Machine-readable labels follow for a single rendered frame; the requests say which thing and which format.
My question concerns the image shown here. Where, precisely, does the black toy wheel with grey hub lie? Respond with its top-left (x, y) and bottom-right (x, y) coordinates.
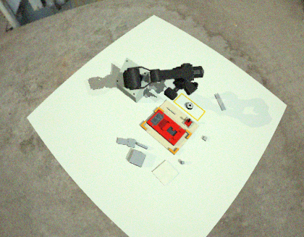
top-left (186, 102), bottom-right (193, 109)

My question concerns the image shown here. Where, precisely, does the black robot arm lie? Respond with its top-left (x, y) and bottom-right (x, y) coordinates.
top-left (123, 63), bottom-right (204, 95)

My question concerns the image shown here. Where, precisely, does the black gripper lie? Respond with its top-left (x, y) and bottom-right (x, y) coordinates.
top-left (164, 79), bottom-right (185, 101)

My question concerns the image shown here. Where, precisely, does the grey flat bar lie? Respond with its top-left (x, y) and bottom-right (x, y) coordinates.
top-left (215, 93), bottom-right (226, 111)

